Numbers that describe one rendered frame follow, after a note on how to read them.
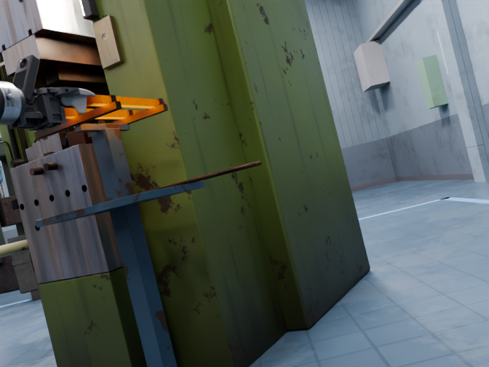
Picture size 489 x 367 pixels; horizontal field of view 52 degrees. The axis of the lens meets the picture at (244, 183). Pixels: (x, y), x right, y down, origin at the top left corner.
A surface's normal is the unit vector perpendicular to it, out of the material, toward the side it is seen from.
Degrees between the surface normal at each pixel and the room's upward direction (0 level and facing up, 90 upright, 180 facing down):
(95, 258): 90
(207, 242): 90
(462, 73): 90
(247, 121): 90
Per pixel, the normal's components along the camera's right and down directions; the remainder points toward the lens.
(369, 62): -0.01, 0.00
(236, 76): -0.49, 0.11
